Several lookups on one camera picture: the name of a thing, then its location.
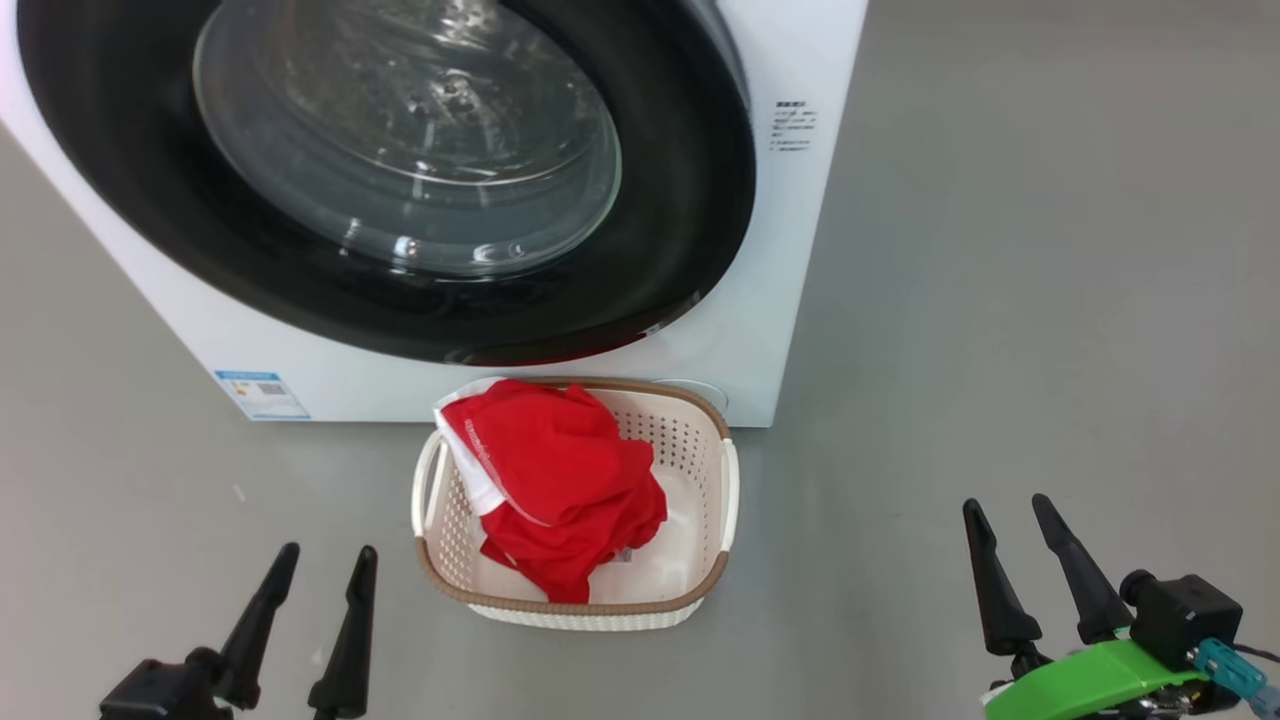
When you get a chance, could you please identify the teal cable connector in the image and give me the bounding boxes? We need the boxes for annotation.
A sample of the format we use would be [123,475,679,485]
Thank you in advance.
[1193,638,1280,716]

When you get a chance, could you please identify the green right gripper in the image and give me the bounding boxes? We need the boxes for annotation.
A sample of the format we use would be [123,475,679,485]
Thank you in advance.
[962,493,1216,720]

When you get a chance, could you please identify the red garment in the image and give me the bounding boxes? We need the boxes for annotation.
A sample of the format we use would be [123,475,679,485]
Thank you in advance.
[433,378,669,605]

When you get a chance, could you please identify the white plastic laundry basket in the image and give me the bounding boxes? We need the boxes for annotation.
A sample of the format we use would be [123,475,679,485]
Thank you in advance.
[411,377,741,632]

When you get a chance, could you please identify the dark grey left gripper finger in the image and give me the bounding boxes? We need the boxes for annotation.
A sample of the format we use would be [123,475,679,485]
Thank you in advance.
[215,542,301,711]
[308,545,379,720]

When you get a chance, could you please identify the black printed text label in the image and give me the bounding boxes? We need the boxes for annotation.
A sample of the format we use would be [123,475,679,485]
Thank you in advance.
[769,99,820,153]

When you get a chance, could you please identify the white washing machine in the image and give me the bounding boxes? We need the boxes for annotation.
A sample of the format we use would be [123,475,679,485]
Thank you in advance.
[0,0,869,428]

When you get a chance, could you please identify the round filter cover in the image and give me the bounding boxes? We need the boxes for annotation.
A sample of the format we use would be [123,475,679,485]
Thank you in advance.
[650,378,731,413]

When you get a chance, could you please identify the dark grey washing machine door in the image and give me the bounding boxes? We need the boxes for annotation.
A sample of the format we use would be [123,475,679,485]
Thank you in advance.
[17,0,757,367]

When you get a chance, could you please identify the blue energy label sticker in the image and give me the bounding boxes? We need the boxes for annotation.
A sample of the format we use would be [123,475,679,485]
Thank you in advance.
[214,371,311,421]

